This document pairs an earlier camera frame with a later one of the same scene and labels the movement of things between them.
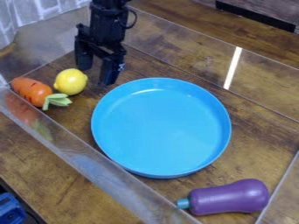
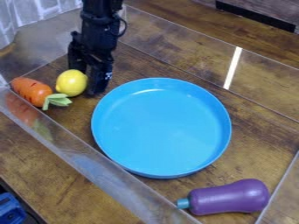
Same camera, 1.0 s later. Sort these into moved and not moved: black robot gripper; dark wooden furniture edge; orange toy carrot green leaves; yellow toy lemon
Moved: black robot gripper
Not moved: yellow toy lemon; orange toy carrot green leaves; dark wooden furniture edge
